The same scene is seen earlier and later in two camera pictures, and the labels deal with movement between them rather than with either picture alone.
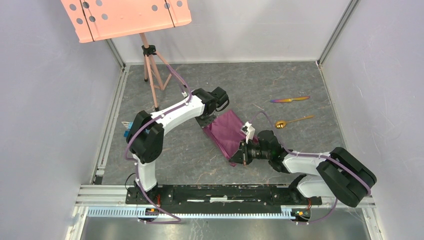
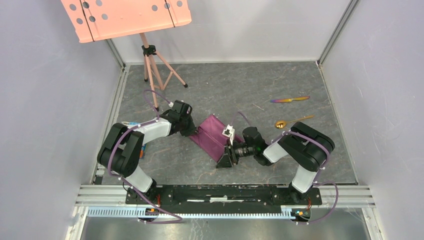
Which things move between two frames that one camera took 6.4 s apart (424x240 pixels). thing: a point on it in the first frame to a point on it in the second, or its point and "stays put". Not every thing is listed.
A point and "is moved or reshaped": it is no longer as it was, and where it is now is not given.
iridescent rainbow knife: [290, 99] stays put
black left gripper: [203, 123] to [191, 130]
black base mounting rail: [218, 196] stays put
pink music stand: [95, 20] stays put
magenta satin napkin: [255, 139] is moved or reshaped
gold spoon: [281, 123] stays put
